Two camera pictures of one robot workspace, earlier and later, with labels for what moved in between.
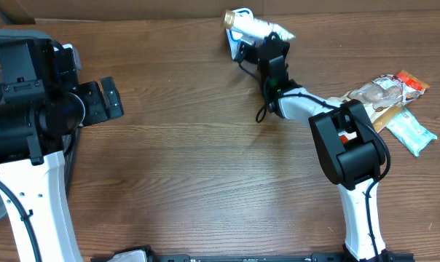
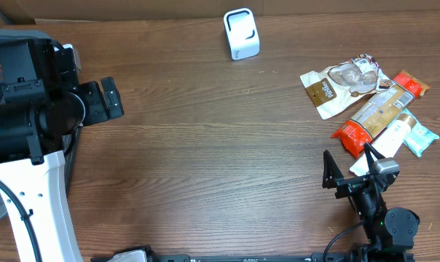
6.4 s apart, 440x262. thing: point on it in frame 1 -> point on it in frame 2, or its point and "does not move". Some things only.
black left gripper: [95, 102] does not move
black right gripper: [272, 46] -> [353, 184]
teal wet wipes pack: [406, 128] does not move
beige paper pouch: [385, 92] -> [334, 89]
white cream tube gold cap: [243, 20] -> [387, 143]
